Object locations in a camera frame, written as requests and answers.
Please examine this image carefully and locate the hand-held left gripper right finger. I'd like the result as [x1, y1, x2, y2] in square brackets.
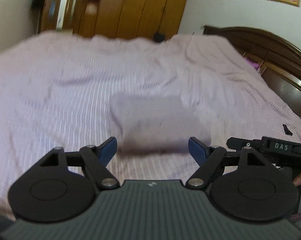
[186, 137, 266, 190]

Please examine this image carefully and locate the wooden wardrobe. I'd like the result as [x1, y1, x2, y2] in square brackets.
[73, 0, 193, 41]

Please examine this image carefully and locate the lilac small garment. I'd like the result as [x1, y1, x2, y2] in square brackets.
[110, 93, 212, 154]

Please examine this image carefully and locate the wooden door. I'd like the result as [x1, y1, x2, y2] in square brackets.
[38, 0, 79, 35]

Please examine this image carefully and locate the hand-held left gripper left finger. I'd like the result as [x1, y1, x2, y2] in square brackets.
[39, 137, 120, 190]

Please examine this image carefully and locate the dark wooden headboard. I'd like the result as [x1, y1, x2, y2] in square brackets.
[202, 25, 301, 127]

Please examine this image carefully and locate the pink ribbed bedspread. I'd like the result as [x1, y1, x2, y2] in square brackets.
[0, 30, 301, 220]

